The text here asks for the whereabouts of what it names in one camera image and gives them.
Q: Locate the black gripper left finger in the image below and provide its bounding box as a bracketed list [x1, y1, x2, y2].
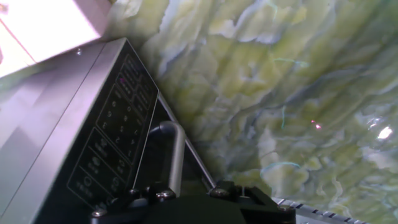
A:
[90, 186, 177, 224]

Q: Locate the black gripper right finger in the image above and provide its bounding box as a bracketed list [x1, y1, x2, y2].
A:
[208, 180, 296, 224]

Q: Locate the black monitor screen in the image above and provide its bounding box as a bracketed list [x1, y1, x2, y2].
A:
[133, 93, 217, 200]

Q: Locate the silver microwave body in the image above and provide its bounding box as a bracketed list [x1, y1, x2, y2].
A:
[0, 37, 161, 224]

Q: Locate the green marble pattern mat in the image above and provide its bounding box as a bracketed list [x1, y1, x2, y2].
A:
[105, 0, 398, 224]

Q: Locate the pink gift box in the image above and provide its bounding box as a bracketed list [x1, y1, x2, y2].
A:
[0, 0, 113, 78]

